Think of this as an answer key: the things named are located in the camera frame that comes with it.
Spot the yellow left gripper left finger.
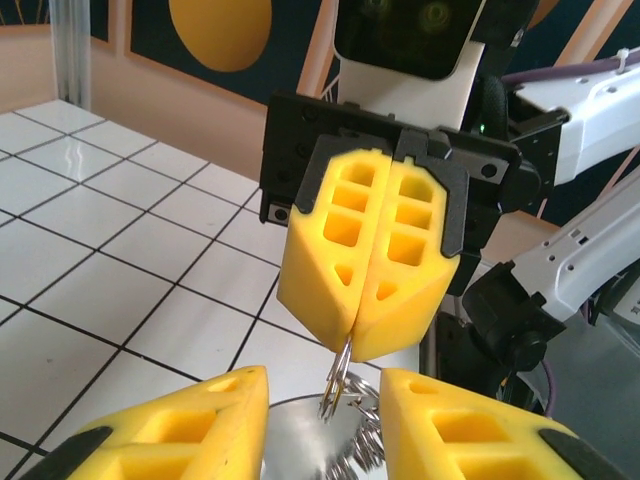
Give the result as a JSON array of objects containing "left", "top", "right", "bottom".
[{"left": 19, "top": 364, "right": 272, "bottom": 480}]

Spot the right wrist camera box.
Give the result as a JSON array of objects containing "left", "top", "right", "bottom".
[{"left": 332, "top": 0, "right": 526, "bottom": 137}]

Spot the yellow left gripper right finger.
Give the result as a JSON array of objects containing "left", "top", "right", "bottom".
[{"left": 377, "top": 367, "right": 634, "bottom": 480}]

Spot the aluminium corner post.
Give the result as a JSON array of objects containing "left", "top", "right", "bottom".
[{"left": 49, "top": 0, "right": 92, "bottom": 110}]

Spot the grey metal base sheet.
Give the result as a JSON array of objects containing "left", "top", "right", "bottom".
[{"left": 544, "top": 294, "right": 640, "bottom": 480}]

